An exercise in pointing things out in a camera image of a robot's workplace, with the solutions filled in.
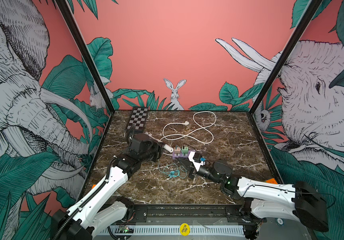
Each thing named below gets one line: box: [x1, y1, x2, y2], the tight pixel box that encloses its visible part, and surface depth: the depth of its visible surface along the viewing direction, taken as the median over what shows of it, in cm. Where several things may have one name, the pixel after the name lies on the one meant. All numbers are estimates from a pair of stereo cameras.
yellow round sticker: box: [179, 223, 191, 237], surface depth 71 cm
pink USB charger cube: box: [174, 147, 181, 154], surface depth 92 cm
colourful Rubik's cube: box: [265, 178, 278, 185], surface depth 82 cm
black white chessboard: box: [126, 107, 149, 133], surface depth 113 cm
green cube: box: [182, 146, 189, 154], surface depth 92 cm
